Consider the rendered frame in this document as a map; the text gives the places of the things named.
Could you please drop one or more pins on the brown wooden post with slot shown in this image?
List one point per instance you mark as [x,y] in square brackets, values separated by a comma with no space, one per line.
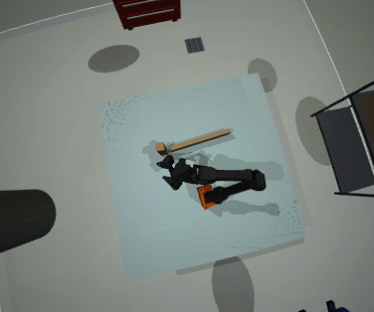
[161,148]

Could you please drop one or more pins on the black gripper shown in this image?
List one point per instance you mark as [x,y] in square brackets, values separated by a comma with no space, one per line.
[175,181]

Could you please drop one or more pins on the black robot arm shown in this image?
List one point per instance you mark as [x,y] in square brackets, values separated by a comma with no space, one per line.
[248,179]

